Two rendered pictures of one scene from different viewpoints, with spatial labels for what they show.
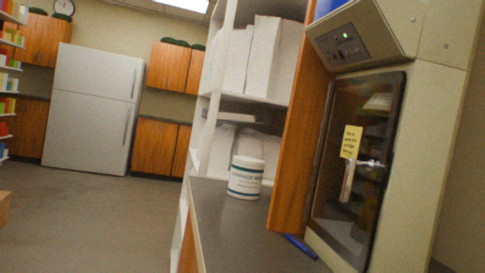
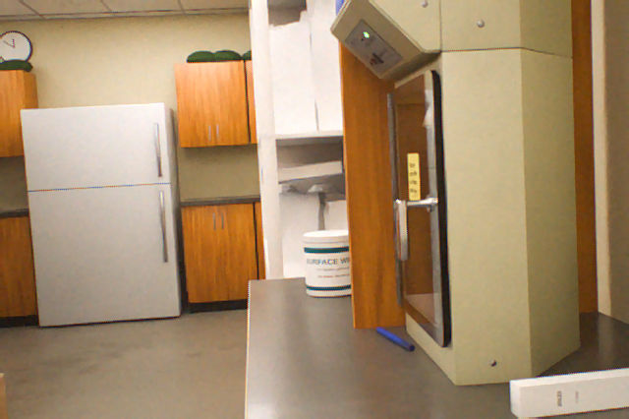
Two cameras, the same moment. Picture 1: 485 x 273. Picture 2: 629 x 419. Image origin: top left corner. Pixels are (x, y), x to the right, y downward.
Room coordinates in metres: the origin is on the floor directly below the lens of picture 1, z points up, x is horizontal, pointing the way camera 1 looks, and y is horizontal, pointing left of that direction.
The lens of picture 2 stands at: (-0.34, -0.22, 1.27)
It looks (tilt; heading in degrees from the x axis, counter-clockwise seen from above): 5 degrees down; 8
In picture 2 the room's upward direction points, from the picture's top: 3 degrees counter-clockwise
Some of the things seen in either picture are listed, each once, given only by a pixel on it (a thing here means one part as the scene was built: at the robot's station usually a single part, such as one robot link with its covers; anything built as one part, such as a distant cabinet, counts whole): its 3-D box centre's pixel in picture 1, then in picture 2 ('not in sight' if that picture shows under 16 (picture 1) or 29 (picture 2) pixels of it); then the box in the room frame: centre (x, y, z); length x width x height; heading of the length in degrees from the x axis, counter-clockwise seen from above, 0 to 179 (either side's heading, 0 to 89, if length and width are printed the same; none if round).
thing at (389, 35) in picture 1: (349, 40); (377, 37); (0.79, -0.18, 1.46); 0.32 x 0.11 x 0.10; 13
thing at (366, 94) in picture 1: (346, 162); (416, 205); (0.80, -0.23, 1.19); 0.30 x 0.01 x 0.40; 12
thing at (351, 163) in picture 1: (355, 180); (413, 227); (0.69, -0.23, 1.17); 0.05 x 0.03 x 0.10; 102
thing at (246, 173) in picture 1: (245, 177); (330, 262); (1.36, -0.02, 1.02); 0.13 x 0.13 x 0.15
